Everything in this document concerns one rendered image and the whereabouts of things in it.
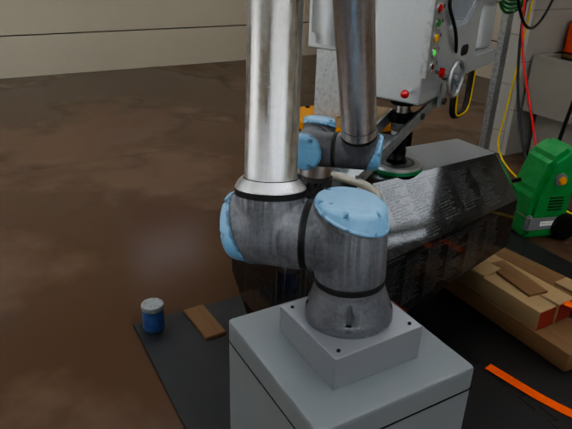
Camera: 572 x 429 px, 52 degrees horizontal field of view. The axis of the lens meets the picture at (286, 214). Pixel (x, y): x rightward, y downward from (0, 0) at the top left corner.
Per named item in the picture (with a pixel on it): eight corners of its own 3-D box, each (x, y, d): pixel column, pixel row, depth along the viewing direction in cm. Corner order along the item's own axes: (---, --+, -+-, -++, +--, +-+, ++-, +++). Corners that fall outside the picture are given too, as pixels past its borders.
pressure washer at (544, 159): (540, 215, 397) (572, 88, 359) (575, 239, 366) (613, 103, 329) (494, 219, 389) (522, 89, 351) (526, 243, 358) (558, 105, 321)
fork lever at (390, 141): (406, 94, 256) (406, 84, 253) (448, 103, 246) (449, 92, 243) (321, 176, 215) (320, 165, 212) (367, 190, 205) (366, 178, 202)
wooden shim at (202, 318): (183, 312, 281) (183, 310, 280) (203, 306, 286) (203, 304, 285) (206, 340, 262) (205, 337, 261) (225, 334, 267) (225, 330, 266)
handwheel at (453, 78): (440, 90, 242) (445, 54, 235) (463, 94, 237) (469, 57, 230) (425, 97, 231) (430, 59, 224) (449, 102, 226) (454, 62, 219)
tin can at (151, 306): (141, 322, 272) (140, 299, 267) (163, 318, 275) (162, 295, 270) (144, 334, 264) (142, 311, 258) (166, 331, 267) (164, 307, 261)
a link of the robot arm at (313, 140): (329, 137, 141) (340, 125, 152) (283, 134, 144) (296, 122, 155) (328, 174, 145) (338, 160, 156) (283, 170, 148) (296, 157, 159)
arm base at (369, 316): (410, 315, 126) (414, 275, 122) (348, 351, 115) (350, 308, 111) (347, 281, 140) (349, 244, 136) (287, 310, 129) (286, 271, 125)
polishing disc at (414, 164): (423, 175, 233) (423, 172, 232) (369, 170, 235) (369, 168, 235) (420, 157, 252) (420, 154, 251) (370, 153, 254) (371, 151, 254)
